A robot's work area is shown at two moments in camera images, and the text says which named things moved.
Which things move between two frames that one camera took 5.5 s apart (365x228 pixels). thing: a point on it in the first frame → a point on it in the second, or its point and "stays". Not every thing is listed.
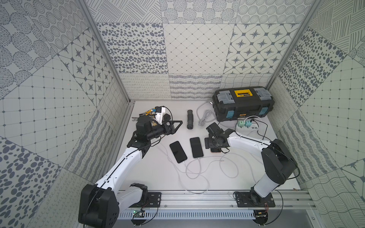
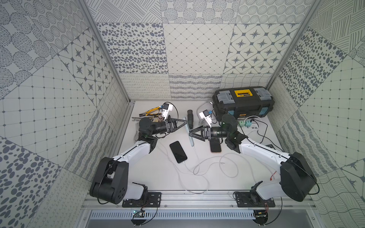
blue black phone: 178,152 stays
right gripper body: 211,142 → 216,132
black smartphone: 196,147 → 191,138
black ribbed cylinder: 190,119 stays
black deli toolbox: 229,104 stays
